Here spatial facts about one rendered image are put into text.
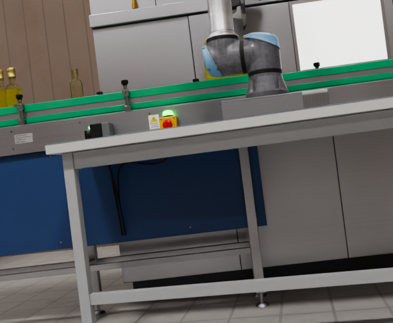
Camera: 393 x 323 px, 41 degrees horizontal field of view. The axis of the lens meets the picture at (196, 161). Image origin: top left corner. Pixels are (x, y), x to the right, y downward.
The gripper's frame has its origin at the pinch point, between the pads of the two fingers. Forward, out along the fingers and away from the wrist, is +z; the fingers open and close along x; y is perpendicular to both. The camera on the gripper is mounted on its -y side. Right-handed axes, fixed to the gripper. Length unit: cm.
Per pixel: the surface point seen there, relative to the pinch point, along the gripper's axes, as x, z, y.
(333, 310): 31, 121, -18
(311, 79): 3.6, 28.3, -25.2
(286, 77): 4.1, 26.0, -14.7
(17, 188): 15, 59, 106
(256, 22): -12.2, -3.8, -5.9
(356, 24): -13, 4, -51
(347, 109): 64, 48, -26
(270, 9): -12.3, -8.8, -13.1
